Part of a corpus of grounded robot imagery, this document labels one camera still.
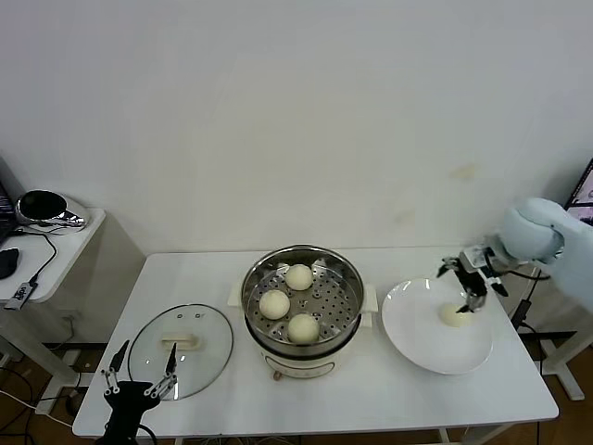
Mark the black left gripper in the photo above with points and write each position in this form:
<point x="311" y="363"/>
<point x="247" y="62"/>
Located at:
<point x="129" y="398"/>

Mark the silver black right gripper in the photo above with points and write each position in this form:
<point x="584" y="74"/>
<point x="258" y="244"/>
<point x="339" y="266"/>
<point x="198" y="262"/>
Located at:
<point x="477" y="269"/>

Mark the white steamed baozi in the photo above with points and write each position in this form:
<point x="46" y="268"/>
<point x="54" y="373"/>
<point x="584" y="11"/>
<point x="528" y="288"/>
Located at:
<point x="303" y="328"/>
<point x="274" y="305"/>
<point x="451" y="317"/>
<point x="299" y="277"/>

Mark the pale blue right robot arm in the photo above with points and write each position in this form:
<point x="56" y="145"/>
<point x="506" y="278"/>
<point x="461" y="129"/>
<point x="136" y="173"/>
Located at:
<point x="533" y="232"/>

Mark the perforated steel steamer basket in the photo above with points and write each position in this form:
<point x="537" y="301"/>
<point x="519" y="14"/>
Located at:
<point x="347" y="287"/>

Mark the white round plate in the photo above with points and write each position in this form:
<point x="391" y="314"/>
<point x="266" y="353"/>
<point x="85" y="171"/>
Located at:
<point x="417" y="334"/>

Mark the white side table with headset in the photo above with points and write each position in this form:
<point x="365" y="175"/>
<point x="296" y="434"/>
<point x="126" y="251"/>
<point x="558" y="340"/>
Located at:
<point x="69" y="259"/>

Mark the open dark grey laptop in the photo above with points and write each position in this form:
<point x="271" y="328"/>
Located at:
<point x="583" y="194"/>

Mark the cream electric cooking pot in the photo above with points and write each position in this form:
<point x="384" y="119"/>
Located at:
<point x="301" y="366"/>

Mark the black computer mouse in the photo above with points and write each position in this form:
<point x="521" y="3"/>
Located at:
<point x="8" y="263"/>

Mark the white wall socket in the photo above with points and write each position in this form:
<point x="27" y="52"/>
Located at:
<point x="71" y="317"/>

